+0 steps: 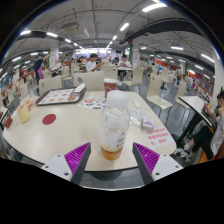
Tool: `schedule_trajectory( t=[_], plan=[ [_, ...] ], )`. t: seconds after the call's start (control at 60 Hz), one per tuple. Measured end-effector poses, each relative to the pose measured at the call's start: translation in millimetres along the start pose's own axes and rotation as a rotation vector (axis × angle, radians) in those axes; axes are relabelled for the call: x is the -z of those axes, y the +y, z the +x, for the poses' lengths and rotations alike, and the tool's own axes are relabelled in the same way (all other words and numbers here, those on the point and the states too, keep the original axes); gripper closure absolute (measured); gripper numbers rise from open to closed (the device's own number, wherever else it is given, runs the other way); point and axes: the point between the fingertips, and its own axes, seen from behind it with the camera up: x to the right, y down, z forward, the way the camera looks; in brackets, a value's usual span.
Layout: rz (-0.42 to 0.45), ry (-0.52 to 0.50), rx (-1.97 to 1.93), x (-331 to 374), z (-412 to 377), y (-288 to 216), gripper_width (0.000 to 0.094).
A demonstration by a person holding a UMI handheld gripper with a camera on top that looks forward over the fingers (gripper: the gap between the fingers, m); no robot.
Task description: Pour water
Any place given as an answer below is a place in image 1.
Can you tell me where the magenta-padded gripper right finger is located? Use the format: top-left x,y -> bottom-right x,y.
132,142 -> 184,185

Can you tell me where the ceiling air conditioner unit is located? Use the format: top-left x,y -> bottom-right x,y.
59,21 -> 81,34

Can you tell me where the white neighbouring table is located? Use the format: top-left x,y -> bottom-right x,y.
174,95 -> 214,148

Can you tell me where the red paper cup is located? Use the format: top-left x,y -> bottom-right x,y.
103,78 -> 118,99

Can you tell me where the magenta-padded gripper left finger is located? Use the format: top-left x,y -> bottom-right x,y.
40,142 -> 92,186

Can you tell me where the person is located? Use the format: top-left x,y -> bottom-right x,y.
85,53 -> 103,74
118,54 -> 133,82
173,87 -> 224,161
33,54 -> 46,86

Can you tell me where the white label red print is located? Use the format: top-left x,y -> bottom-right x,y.
143,126 -> 175,149

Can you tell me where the yellow cup pink inside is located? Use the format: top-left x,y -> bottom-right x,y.
16,104 -> 31,125

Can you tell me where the group of ceiling lights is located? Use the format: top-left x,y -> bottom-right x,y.
1,2 -> 216,73

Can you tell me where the printed paper flyer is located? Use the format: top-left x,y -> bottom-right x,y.
78,95 -> 108,111

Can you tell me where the dark food tray menu liner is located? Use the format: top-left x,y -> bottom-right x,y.
35,87 -> 87,107

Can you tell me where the flat round red coaster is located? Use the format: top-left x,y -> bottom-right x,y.
42,113 -> 57,126

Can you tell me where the white napkin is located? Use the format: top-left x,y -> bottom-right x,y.
73,83 -> 87,94

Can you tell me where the clear plastic wrapper purple packet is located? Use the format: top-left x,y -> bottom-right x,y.
128,109 -> 155,132

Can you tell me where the group of beige chairs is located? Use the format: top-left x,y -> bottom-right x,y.
13,58 -> 188,111

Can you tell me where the clear tea bottle white cap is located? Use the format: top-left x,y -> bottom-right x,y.
99,89 -> 131,161

